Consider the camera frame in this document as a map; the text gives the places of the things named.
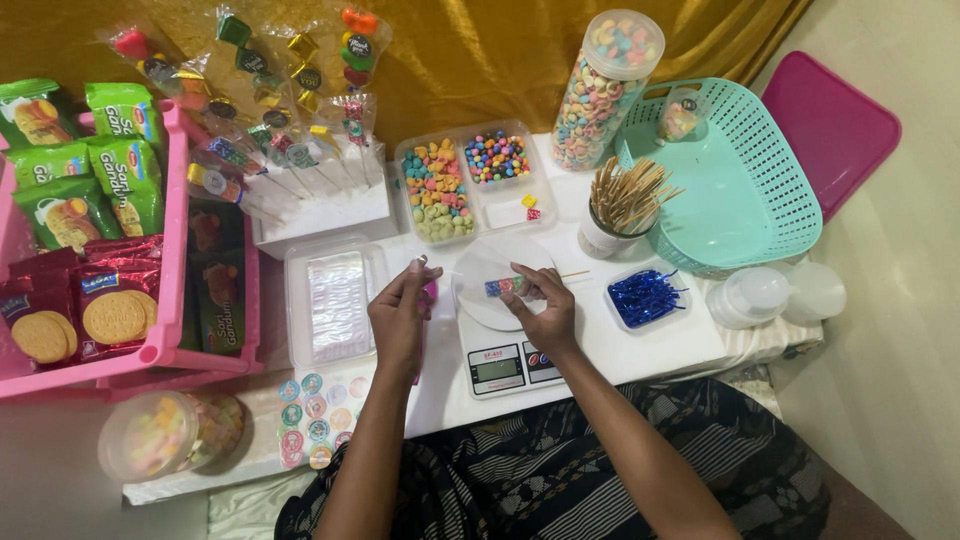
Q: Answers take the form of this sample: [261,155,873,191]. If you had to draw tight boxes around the pile of pastel candies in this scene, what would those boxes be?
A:
[400,138,477,243]

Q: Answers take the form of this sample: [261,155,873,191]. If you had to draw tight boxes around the clear plastic box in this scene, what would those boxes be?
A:
[283,237,390,372]

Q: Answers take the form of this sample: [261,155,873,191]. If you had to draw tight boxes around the small bag of candy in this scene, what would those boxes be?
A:
[657,88,711,144]

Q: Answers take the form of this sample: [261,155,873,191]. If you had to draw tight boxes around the round clear plate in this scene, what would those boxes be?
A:
[452,232,557,333]

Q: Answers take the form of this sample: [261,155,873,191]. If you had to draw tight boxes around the white digital kitchen scale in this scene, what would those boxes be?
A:
[456,298,568,400]

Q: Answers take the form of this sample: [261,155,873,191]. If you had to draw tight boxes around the pink plastic tool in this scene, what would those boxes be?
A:
[411,280,441,387]

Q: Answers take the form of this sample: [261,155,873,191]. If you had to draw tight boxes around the empty clear plastic jar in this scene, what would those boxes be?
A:
[783,260,848,327]
[705,266,794,332]

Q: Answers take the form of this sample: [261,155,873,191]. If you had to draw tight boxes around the white foam block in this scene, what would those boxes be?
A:
[252,141,399,261]

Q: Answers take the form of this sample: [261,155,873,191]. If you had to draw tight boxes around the pink plastic lid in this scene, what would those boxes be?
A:
[760,50,903,224]

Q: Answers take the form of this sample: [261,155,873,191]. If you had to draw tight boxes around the candy skewer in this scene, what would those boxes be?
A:
[483,270,591,300]

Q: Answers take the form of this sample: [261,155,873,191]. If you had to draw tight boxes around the stack of clear plastic sleeves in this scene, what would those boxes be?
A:
[306,250,377,363]

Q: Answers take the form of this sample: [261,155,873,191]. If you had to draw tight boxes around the teal plastic basket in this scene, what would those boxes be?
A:
[614,77,825,276]

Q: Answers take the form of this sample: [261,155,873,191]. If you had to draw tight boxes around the white cloth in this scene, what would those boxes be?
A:
[206,466,320,540]

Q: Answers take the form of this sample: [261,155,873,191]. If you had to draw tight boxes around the row of wrapped candy skewers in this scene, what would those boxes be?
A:
[96,4,394,226]

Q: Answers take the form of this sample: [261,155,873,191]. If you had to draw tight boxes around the short clear candy jar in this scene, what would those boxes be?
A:
[96,389,247,484]

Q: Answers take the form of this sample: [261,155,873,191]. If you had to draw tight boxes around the tall clear candy jar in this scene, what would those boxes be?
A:
[550,8,667,173]

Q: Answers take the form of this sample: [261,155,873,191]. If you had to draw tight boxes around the bundle of wooden skewers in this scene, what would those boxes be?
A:
[588,156,687,236]

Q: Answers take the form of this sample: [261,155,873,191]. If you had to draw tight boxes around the pile of coloured chocolate beads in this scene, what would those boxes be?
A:
[464,130,531,186]

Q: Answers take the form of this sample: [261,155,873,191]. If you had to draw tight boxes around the gold curtain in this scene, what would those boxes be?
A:
[0,0,816,155]

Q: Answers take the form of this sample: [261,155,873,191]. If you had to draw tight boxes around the divided clear plastic tray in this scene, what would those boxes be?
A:
[394,117,558,246]

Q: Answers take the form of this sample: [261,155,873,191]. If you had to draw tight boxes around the pink rack of snack packets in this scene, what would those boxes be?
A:
[0,78,265,403]

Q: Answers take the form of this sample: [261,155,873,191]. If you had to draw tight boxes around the person's left hand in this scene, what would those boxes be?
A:
[366,255,444,374]

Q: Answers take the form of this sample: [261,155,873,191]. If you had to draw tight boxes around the white cup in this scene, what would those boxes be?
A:
[576,201,662,261]

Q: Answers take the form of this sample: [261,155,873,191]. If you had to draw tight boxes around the small clear tray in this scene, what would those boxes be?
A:
[603,261,693,333]

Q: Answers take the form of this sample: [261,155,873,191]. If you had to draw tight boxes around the person's right hand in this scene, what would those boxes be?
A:
[499,261,579,360]

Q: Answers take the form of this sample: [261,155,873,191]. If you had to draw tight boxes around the dark patterned skirt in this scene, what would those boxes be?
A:
[273,377,832,540]

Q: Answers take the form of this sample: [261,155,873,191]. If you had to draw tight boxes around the pile of blue twist ties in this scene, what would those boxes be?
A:
[608,270,689,329]

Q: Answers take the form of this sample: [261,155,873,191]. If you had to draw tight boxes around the sheet of round stickers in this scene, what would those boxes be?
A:
[276,370,374,471]

